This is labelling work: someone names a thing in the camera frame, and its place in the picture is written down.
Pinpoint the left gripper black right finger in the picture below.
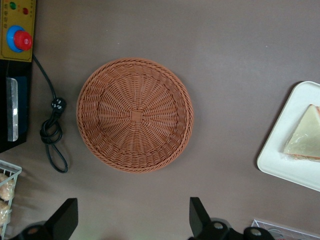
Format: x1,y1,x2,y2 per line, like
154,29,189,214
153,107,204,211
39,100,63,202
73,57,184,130
187,196,278,240

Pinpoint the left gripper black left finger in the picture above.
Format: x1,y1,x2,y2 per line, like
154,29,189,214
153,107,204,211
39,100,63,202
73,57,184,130
14,197,79,240

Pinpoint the triangle sandwich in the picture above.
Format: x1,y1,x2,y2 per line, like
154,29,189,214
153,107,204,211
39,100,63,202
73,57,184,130
283,103,320,164

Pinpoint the cream plastic tray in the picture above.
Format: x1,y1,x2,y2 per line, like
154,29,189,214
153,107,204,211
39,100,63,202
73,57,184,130
256,80,320,193

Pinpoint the brown round wicker basket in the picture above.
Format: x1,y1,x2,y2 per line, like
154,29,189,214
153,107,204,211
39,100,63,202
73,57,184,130
76,57,195,174

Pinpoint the bagged fried snack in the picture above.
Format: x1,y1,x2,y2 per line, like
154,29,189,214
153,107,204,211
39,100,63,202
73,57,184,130
0,199,12,226
0,172,16,202

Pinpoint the clear acrylic bottle rack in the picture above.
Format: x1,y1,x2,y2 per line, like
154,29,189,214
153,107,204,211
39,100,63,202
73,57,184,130
251,219,320,240

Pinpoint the black equipment box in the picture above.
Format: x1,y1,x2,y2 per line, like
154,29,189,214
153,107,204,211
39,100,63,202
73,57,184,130
0,59,34,154

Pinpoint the silver metal block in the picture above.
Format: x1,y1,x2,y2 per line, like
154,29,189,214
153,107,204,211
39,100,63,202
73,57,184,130
6,77,20,142

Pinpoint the red emergency stop button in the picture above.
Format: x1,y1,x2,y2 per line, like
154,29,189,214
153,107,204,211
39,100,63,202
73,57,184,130
6,24,34,53

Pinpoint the yellow control box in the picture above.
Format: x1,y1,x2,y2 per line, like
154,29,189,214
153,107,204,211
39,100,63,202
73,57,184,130
0,0,37,63

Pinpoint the black power cable with plug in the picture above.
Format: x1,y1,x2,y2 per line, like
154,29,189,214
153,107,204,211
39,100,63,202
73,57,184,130
31,53,69,174

